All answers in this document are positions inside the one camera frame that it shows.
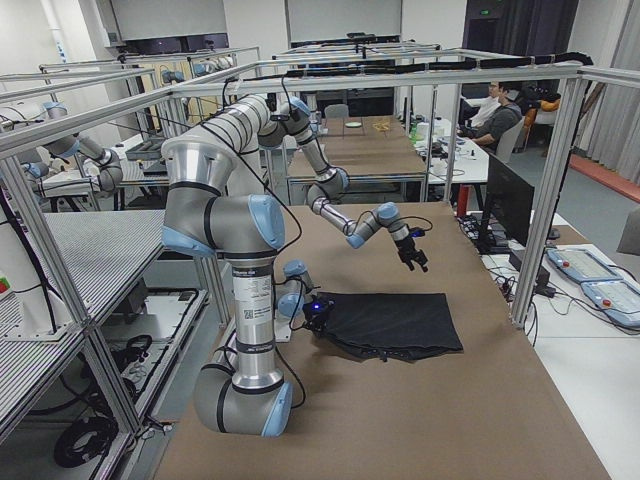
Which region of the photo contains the black graphic t-shirt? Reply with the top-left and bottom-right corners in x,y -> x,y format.
314,292 -> 463,362

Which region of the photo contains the black computer monitor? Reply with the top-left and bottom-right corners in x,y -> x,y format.
476,154 -> 535,254

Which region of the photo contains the far teach pendant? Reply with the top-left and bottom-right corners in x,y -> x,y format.
546,248 -> 623,283

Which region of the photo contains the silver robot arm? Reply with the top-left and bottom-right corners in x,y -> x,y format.
162,135 -> 293,437
185,95 -> 427,270

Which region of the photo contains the black cable sleeve on frame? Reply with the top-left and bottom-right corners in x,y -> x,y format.
284,51 -> 594,79

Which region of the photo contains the teach pendant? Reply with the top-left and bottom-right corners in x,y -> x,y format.
546,248 -> 623,283
580,280 -> 639,328

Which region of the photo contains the aluminium frame cage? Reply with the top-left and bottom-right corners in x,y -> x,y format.
1,52 -> 639,436

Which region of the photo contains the neighbouring robot arm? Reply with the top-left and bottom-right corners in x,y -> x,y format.
1,101 -> 123,198

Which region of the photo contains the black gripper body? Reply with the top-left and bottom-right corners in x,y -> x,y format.
394,235 -> 418,262
302,296 -> 335,334

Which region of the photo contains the near teach pendant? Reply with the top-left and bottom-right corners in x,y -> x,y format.
580,280 -> 639,328

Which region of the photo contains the seated person in hoodie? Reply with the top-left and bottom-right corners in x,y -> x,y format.
457,82 -> 522,153

